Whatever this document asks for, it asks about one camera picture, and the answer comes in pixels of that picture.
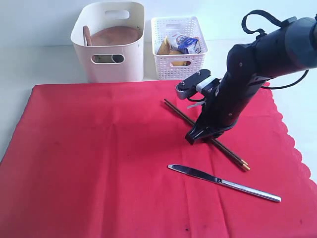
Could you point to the stainless steel cup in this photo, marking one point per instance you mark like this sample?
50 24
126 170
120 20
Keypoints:
117 58

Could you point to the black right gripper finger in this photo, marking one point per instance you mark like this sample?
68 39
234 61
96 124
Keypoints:
209 131
197 132

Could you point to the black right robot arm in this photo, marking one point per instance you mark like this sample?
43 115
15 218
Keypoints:
291 48

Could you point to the brown wooden plate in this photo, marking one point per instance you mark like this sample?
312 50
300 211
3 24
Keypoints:
115 36

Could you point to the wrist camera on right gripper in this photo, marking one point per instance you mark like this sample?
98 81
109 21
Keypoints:
200 82

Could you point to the red tablecloth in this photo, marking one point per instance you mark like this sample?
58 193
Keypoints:
90 161

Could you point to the blue white milk carton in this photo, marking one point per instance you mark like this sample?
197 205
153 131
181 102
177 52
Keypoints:
184 44

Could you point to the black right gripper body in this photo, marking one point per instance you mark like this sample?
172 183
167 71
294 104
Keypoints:
224 105

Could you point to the brown wooden spoon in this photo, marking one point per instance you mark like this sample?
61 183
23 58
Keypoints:
87 36

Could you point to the silver table knife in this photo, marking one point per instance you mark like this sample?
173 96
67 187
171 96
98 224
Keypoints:
205 176

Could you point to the cream plastic bin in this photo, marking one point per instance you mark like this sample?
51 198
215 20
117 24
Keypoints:
96 60

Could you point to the white perforated plastic basket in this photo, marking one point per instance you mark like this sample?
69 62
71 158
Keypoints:
177 67

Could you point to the yellow cheese wedge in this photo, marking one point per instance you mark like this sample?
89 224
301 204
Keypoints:
165 48

